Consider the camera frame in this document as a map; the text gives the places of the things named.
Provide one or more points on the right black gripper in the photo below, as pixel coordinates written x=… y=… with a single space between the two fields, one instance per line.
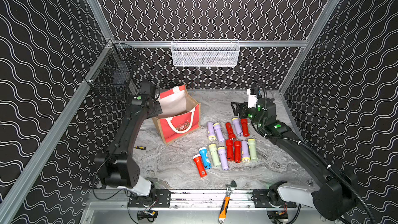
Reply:
x=240 y=109

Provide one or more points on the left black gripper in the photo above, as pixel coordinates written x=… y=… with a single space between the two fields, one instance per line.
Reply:
x=156 y=109

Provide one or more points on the purple flashlight yellow rim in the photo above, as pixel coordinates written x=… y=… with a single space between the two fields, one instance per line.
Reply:
x=237 y=124

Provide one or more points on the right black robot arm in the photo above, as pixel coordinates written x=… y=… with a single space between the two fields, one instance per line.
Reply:
x=338 y=189

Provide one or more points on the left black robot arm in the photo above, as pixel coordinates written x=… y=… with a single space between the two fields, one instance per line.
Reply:
x=116 y=167

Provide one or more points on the red flashlight long upper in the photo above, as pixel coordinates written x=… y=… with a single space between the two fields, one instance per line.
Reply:
x=230 y=132

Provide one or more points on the green flashlight lower right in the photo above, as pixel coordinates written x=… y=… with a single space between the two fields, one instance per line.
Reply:
x=252 y=149

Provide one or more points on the green flashlight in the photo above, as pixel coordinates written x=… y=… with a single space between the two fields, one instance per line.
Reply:
x=214 y=155
x=252 y=149

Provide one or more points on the yellow black screwdriver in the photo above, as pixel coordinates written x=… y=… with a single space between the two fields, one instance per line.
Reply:
x=140 y=147

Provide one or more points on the green flashlight lower left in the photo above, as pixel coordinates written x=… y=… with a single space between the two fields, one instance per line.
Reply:
x=214 y=155

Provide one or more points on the blue flashlight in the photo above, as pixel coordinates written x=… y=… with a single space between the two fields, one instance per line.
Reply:
x=205 y=158

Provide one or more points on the orange adjustable wrench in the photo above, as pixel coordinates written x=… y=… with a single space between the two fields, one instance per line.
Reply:
x=224 y=209

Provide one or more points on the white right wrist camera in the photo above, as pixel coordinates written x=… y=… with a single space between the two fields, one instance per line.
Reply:
x=252 y=98

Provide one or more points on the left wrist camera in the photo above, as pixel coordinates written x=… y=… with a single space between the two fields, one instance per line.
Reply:
x=148 y=88

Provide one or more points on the black wire basket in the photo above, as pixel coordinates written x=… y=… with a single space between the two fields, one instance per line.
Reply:
x=114 y=80

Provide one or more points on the white wire basket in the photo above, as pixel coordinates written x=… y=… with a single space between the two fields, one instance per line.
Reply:
x=205 y=53

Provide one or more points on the metal base rail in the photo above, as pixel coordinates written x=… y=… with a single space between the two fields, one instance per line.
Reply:
x=175 y=200

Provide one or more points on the aluminium corner post right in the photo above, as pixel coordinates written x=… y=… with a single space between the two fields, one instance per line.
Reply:
x=310 y=41

